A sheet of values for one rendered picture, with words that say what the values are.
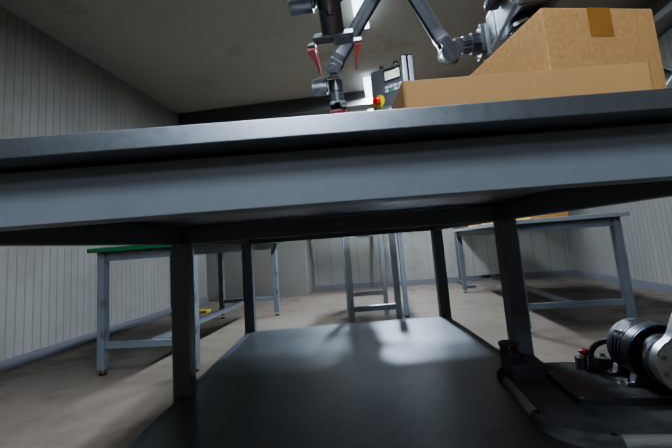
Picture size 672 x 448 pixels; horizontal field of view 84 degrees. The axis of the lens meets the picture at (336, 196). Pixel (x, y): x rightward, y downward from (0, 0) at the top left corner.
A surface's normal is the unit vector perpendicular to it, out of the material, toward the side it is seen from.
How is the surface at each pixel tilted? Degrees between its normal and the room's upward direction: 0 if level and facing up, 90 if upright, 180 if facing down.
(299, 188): 90
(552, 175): 90
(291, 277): 90
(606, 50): 90
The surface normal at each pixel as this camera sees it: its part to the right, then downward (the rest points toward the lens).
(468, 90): -0.01, -0.13
